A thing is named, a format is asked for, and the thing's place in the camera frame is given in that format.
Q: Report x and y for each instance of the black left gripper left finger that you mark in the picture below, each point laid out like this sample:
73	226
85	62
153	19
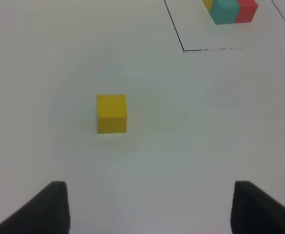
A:
46	213

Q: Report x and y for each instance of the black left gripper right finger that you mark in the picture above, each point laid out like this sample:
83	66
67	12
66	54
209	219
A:
255	212

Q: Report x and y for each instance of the template red cube block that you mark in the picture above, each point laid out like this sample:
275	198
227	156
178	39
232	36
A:
247	11

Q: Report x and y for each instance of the template green cube block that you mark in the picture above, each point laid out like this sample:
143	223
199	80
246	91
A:
224	11

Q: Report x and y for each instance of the template yellow cube block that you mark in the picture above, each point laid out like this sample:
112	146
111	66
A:
208	4

